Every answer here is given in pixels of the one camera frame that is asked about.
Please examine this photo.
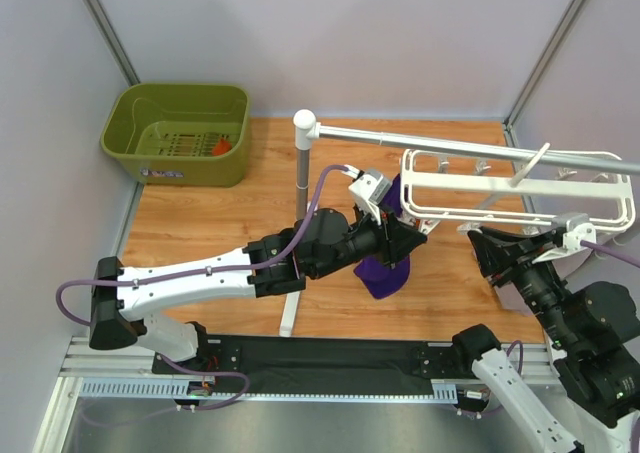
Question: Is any green plastic laundry basket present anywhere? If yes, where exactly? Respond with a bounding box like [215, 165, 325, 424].
[101, 83, 251, 187]

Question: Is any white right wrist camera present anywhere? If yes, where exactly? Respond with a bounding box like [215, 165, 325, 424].
[533, 213, 597, 264]

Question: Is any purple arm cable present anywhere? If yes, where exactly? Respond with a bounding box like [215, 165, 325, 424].
[456, 237, 640, 420]
[55, 164, 361, 412]

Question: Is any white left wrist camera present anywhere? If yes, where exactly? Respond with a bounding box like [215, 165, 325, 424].
[348, 169, 392, 224]

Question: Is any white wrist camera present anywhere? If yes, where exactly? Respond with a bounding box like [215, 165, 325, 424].
[533, 213, 597, 264]
[348, 169, 392, 224]

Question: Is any purple cloth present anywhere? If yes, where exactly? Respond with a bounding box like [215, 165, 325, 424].
[354, 174, 410, 300]

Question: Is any aluminium mounting rail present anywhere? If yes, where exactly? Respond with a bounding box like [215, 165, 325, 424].
[59, 336, 586, 403]

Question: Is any white and grey drying rack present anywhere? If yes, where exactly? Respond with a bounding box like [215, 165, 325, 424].
[279, 109, 617, 343]

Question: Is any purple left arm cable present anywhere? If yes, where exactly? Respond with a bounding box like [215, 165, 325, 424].
[55, 164, 361, 412]

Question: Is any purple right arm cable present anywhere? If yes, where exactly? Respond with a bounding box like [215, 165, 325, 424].
[456, 237, 640, 420]

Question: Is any white clip sock hanger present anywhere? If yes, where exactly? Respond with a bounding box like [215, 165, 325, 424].
[400, 143, 638, 233]

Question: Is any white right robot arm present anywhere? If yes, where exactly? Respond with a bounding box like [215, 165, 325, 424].
[452, 223, 639, 452]

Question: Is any pale lilac hanging cloth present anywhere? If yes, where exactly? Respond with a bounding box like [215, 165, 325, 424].
[516, 226, 588, 279]

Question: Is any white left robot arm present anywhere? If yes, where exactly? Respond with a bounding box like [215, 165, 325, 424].
[89, 208, 427, 362]

